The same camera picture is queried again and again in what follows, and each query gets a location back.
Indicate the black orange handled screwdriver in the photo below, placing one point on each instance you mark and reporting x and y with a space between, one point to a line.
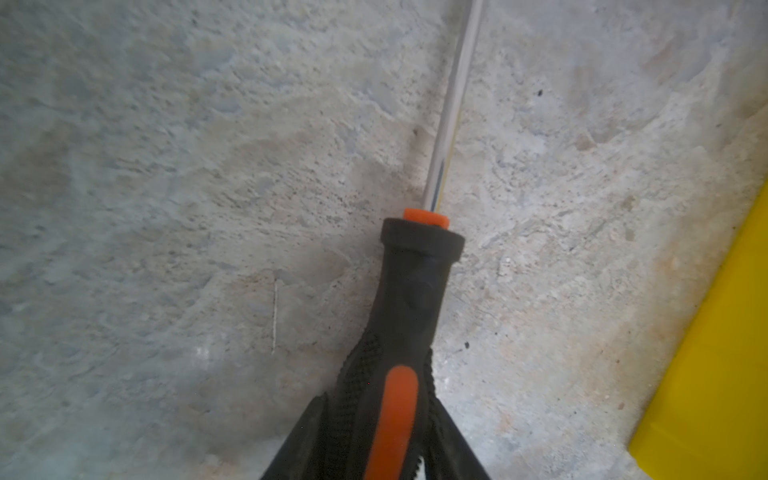
379 415

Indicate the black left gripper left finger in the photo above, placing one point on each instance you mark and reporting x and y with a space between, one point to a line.
301 456

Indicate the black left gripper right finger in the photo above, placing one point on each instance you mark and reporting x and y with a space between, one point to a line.
447 454

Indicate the yellow plastic bin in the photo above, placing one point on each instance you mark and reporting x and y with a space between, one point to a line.
708 418

